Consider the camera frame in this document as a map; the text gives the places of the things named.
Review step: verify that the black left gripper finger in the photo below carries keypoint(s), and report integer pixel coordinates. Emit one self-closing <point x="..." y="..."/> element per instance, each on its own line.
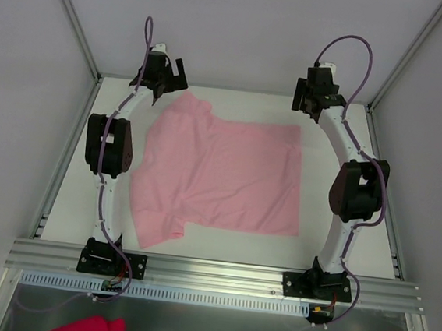
<point x="158" y="90"/>
<point x="179" y="81"/>

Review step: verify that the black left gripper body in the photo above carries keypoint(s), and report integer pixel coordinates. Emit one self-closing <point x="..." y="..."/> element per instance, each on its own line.
<point x="165" y="83"/>

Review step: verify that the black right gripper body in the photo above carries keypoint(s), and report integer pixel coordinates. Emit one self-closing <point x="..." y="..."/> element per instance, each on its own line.
<point x="303" y="99"/>

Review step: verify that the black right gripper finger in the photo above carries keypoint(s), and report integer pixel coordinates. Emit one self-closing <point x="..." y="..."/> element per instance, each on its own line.
<point x="298" y="102"/>
<point x="314" y="111"/>

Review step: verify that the pink t-shirt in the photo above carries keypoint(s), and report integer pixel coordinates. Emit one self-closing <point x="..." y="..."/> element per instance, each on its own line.
<point x="199" y="168"/>

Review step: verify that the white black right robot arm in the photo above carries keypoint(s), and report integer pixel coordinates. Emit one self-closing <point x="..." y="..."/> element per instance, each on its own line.
<point x="355" y="195"/>

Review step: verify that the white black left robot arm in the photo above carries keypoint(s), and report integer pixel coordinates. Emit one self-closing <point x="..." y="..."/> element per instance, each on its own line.
<point x="109" y="154"/>

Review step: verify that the red t-shirt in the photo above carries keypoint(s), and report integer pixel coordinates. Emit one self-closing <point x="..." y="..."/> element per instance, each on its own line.
<point x="95" y="323"/>

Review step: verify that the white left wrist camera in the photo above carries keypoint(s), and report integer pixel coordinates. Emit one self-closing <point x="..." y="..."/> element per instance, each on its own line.
<point x="160" y="47"/>

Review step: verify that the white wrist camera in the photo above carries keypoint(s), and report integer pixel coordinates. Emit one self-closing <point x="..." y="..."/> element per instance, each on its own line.
<point x="160" y="47"/>
<point x="329" y="65"/>

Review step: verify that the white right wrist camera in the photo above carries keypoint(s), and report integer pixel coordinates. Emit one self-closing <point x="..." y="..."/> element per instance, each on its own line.
<point x="329" y="65"/>

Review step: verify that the left aluminium frame post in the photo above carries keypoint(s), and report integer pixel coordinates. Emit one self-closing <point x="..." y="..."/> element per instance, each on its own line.
<point x="80" y="37"/>

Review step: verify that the aluminium frame post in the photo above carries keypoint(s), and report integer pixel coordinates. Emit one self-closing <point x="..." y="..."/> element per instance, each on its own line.
<point x="80" y="37"/>
<point x="429" y="26"/>

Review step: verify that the right aluminium frame post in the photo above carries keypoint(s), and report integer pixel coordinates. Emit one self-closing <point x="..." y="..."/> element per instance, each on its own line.
<point x="429" y="26"/>

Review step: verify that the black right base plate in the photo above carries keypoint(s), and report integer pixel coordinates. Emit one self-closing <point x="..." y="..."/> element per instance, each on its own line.
<point x="298" y="285"/>

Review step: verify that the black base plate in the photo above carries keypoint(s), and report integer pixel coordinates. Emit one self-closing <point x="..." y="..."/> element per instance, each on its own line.
<point x="111" y="264"/>
<point x="298" y="285"/>

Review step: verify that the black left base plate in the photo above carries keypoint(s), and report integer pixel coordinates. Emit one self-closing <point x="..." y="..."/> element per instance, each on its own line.
<point x="111" y="264"/>

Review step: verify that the slotted white cable duct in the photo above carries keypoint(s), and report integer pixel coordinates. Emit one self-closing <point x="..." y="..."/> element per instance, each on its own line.
<point x="163" y="293"/>

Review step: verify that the aluminium mounting rail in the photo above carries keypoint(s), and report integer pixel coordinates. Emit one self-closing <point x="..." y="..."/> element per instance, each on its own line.
<point x="212" y="275"/>

